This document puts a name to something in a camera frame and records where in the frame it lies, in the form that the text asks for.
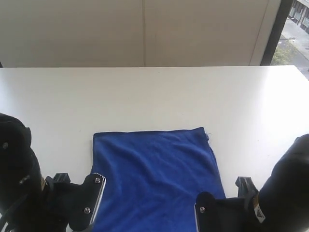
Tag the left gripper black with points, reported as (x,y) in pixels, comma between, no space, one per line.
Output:
(46,210)

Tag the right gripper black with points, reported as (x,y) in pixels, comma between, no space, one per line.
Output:
(237,214)

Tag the blue microfiber towel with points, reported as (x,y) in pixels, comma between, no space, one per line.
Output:
(153,179)

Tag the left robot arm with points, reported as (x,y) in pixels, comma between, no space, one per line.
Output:
(19,167)

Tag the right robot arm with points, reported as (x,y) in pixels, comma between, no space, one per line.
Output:
(282,204)

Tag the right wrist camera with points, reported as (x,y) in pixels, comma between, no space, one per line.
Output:
(206,213)

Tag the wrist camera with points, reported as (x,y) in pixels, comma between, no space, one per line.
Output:
(86,203)
(206,213)

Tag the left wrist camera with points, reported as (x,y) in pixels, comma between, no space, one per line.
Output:
(86,203)

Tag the dark window frame post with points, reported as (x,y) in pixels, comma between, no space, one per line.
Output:
(282,14)

